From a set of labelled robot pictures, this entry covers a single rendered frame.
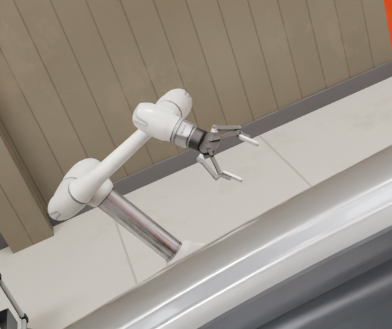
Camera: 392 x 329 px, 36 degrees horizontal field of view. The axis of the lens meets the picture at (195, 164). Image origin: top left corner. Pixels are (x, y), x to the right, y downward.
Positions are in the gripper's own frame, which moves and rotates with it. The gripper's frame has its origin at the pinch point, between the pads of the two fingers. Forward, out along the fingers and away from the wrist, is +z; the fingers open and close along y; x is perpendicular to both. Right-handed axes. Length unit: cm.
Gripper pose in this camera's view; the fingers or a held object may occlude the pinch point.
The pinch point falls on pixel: (247, 160)
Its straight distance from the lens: 202.8
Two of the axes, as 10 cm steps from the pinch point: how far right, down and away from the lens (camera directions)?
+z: 9.1, 4.0, -1.2
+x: 0.1, 2.7, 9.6
